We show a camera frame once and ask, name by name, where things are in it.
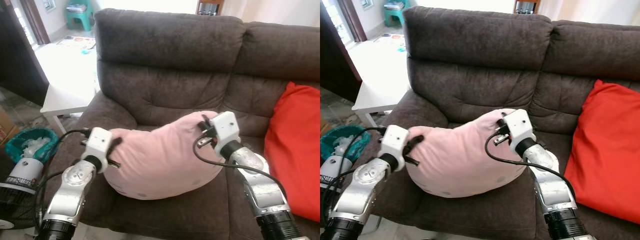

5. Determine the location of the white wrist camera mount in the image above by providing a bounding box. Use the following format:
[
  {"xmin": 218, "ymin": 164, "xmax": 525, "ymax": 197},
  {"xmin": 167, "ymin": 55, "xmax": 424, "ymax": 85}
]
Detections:
[
  {"xmin": 505, "ymin": 108, "xmax": 537, "ymax": 146},
  {"xmin": 378, "ymin": 124, "xmax": 410, "ymax": 172},
  {"xmin": 209, "ymin": 111, "xmax": 241, "ymax": 154},
  {"xmin": 82, "ymin": 126, "xmax": 114, "ymax": 174}
]

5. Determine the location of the brown fabric sofa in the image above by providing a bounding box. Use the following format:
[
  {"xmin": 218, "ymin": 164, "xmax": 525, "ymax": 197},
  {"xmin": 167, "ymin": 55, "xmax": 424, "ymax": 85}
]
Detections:
[
  {"xmin": 367, "ymin": 5, "xmax": 640, "ymax": 240},
  {"xmin": 42, "ymin": 8, "xmax": 321, "ymax": 240}
]

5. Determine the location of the pink pillow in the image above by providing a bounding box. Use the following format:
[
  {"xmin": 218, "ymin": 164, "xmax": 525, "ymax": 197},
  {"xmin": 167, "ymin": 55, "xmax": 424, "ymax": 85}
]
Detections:
[
  {"xmin": 404, "ymin": 108, "xmax": 531, "ymax": 199},
  {"xmin": 102, "ymin": 110, "xmax": 226, "ymax": 201}
]

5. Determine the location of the printed floor mat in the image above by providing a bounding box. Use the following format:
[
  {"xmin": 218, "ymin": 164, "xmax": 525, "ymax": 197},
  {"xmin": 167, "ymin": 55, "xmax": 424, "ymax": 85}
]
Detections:
[
  {"xmin": 55, "ymin": 35, "xmax": 97, "ymax": 51},
  {"xmin": 374, "ymin": 33, "xmax": 409, "ymax": 51}
]

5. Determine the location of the black floor fan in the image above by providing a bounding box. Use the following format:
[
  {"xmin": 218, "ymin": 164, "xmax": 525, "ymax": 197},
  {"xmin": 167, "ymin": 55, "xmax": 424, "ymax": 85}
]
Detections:
[
  {"xmin": 320, "ymin": 154, "xmax": 347, "ymax": 227},
  {"xmin": 0, "ymin": 157, "xmax": 52, "ymax": 232}
]

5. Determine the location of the cardboard box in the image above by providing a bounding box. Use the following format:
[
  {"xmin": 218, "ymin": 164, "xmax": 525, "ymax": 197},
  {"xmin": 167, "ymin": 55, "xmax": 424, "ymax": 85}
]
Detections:
[{"xmin": 0, "ymin": 107, "xmax": 19, "ymax": 146}]

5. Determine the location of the red pillow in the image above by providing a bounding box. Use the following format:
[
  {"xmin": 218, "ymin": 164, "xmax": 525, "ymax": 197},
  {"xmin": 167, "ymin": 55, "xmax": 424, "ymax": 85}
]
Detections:
[
  {"xmin": 263, "ymin": 81, "xmax": 321, "ymax": 224},
  {"xmin": 563, "ymin": 78, "xmax": 640, "ymax": 225}
]

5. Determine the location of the brown door frame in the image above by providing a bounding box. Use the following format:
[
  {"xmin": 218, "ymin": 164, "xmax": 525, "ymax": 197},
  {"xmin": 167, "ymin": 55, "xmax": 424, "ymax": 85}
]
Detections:
[
  {"xmin": 19, "ymin": 0, "xmax": 51, "ymax": 46},
  {"xmin": 337, "ymin": 0, "xmax": 369, "ymax": 44}
]

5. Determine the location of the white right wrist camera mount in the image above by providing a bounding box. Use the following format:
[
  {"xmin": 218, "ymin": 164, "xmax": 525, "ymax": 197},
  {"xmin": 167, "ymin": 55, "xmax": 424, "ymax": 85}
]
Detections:
[
  {"xmin": 505, "ymin": 108, "xmax": 537, "ymax": 146},
  {"xmin": 209, "ymin": 111, "xmax": 241, "ymax": 154}
]

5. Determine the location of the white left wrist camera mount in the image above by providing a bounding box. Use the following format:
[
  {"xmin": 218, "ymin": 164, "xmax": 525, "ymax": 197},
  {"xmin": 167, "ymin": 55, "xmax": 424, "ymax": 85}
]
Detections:
[
  {"xmin": 378, "ymin": 124, "xmax": 410, "ymax": 172},
  {"xmin": 82, "ymin": 126, "xmax": 114, "ymax": 174}
]

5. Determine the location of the dark wooden cabinet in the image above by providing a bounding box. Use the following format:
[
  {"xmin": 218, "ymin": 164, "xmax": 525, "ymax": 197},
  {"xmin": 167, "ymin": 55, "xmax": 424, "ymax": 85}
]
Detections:
[
  {"xmin": 0, "ymin": 0, "xmax": 50, "ymax": 106},
  {"xmin": 320, "ymin": 0, "xmax": 363, "ymax": 104}
]

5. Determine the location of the white low table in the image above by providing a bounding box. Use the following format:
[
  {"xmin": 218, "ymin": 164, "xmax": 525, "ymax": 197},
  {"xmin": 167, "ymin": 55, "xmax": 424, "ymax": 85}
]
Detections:
[
  {"xmin": 32, "ymin": 42, "xmax": 101, "ymax": 134},
  {"xmin": 351, "ymin": 39, "xmax": 411, "ymax": 129}
]

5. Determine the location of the teal waste bin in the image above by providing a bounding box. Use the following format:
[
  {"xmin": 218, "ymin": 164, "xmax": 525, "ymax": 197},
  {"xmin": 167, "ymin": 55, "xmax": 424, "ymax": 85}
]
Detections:
[
  {"xmin": 320, "ymin": 123, "xmax": 372, "ymax": 164},
  {"xmin": 4, "ymin": 127, "xmax": 60, "ymax": 164}
]

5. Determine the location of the teal plastic stool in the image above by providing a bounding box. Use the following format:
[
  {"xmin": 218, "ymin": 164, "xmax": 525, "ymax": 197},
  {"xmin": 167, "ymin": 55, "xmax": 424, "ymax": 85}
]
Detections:
[
  {"xmin": 66, "ymin": 0, "xmax": 95, "ymax": 32},
  {"xmin": 383, "ymin": 0, "xmax": 416, "ymax": 29}
]

